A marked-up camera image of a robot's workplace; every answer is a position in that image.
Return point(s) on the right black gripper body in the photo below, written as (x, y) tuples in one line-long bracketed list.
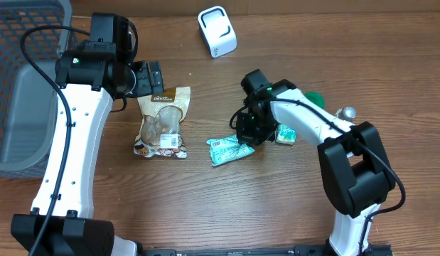
[(257, 128)]

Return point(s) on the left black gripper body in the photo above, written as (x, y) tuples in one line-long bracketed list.
[(143, 85)]

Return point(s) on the Kleenex tissue pocket pack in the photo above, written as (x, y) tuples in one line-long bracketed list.
[(285, 135)]

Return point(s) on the brown Pantree snack pouch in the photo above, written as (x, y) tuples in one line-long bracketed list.
[(160, 132)]

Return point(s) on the mint green wipes pack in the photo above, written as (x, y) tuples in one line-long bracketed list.
[(223, 150)]

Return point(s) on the green lid jar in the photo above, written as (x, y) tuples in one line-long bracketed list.
[(316, 98)]

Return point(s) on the yellow oil bottle silver cap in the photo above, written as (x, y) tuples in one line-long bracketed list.
[(347, 113)]

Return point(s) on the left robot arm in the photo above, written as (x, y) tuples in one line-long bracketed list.
[(88, 80)]

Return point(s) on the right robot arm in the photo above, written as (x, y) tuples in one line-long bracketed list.
[(355, 170)]

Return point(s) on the white barcode scanner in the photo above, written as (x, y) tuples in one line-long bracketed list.
[(217, 31)]

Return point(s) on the grey plastic mesh basket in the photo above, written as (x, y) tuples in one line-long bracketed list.
[(28, 104)]

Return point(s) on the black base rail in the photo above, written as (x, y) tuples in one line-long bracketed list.
[(234, 252)]

